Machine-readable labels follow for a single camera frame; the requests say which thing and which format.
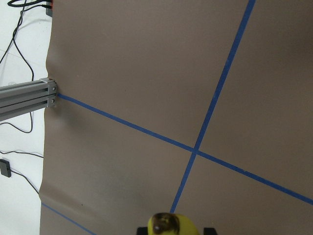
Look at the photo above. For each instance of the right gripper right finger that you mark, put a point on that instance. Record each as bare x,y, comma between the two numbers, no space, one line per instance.
209,231

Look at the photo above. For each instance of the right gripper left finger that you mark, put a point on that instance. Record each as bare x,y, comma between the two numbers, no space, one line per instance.
142,231

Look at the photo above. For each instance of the small black block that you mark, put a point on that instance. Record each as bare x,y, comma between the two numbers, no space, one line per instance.
5,169

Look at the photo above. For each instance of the aluminium frame post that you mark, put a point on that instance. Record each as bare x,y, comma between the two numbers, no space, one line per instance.
22,98

